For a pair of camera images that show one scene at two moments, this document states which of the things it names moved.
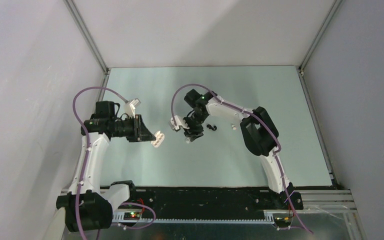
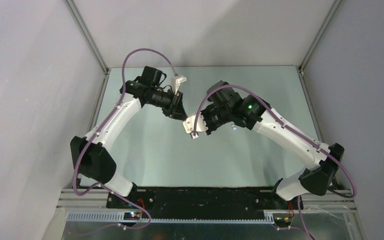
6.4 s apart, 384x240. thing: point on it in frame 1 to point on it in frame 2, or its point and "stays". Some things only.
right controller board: (283, 222) stays
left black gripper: (141, 132) to (177, 111)
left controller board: (131, 215) stays
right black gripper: (192, 133) to (204, 113)
